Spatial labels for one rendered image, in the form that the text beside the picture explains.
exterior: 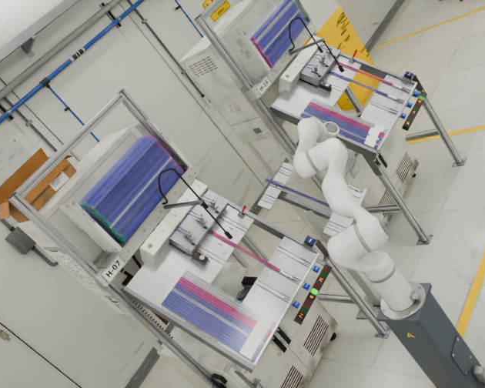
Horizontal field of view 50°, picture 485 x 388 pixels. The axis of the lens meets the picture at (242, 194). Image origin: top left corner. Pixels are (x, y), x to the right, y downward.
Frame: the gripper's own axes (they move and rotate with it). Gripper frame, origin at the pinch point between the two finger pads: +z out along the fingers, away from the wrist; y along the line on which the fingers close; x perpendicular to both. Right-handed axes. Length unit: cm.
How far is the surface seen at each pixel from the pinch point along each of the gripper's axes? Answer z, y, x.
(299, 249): 17.2, 38.8, 15.2
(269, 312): 19, 76, 17
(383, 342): 59, 39, 82
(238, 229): 21, 44, -17
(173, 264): 24, 77, -35
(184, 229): 18, 61, -40
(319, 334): 75, 47, 51
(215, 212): 16, 45, -31
